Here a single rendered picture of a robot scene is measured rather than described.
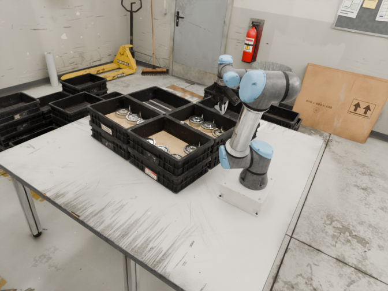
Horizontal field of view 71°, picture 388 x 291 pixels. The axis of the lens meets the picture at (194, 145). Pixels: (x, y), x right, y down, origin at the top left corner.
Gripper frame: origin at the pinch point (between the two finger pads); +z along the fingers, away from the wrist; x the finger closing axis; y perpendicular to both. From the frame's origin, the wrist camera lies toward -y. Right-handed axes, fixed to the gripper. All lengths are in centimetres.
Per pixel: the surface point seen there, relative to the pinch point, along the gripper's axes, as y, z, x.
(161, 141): 21.1, 12.0, 33.2
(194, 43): 211, 93, -241
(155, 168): 8, 11, 51
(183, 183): -7.1, 16.9, 45.9
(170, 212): -13, 18, 63
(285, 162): -40, 33, -19
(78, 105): 156, 58, 13
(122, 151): 38, 18, 50
